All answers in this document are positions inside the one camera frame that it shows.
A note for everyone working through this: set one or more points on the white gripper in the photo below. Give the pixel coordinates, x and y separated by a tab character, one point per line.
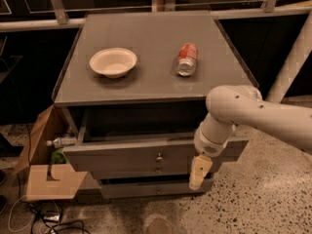
208	145

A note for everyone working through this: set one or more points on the clear plastic water bottle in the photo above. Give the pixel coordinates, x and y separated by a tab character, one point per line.
60	142

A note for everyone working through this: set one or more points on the grey middle drawer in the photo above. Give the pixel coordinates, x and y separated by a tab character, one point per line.
154	172

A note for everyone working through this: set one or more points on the red soda can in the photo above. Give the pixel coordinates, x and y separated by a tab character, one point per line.
187	60

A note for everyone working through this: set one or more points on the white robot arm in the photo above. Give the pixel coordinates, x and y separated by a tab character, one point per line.
229	106

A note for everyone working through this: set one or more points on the white paper bowl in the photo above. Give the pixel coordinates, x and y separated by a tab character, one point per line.
113	63

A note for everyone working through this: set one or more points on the grey top drawer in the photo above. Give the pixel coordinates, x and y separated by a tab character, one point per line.
134	137

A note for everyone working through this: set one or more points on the brown cardboard box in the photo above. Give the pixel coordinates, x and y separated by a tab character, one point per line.
40	179

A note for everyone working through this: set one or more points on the grey drawer cabinet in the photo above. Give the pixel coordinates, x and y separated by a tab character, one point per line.
156	39

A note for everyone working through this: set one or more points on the grey bottom drawer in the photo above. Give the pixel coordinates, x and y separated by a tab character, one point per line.
157	188

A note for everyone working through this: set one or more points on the metal railing frame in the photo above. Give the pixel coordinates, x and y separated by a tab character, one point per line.
21	15

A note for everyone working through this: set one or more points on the green plastic bag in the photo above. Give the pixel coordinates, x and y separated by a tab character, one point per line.
58	157

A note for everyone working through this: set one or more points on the grey drawer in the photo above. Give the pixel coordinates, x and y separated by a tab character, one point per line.
154	172
157	188
134	137

